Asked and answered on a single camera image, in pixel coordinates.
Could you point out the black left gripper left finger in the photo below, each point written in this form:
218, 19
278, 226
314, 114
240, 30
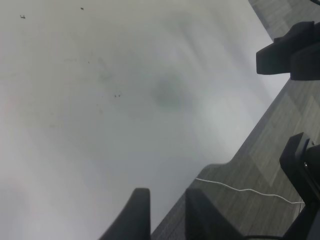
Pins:
134, 221

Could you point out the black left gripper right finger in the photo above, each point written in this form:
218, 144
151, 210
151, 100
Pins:
203, 221

